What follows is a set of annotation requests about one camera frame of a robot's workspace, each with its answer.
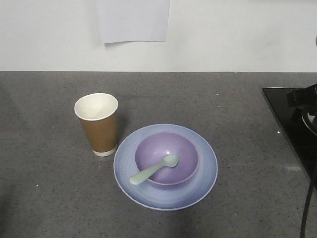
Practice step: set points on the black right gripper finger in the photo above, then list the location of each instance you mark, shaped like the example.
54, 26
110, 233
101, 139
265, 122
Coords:
305, 96
298, 115

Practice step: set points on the pale green plastic spoon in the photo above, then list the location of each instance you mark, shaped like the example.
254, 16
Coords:
167, 161

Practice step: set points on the purple plastic bowl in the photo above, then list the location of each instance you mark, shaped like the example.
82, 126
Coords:
153, 148

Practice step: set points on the white cup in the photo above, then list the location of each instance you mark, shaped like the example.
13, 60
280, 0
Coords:
97, 113

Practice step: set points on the light blue plastic plate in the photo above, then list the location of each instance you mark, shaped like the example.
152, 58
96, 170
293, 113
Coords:
170, 188

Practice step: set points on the black induction cooktop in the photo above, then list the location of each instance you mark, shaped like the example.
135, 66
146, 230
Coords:
301, 135

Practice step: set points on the white paper on wall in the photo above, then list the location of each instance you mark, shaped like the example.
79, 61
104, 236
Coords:
132, 20

